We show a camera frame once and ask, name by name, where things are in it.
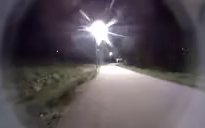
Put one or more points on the street lamp pole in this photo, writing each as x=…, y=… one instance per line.
x=97, y=55

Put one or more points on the grey paved path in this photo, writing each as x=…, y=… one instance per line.
x=123, y=100

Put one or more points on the grass verge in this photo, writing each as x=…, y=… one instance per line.
x=163, y=74
x=50, y=83

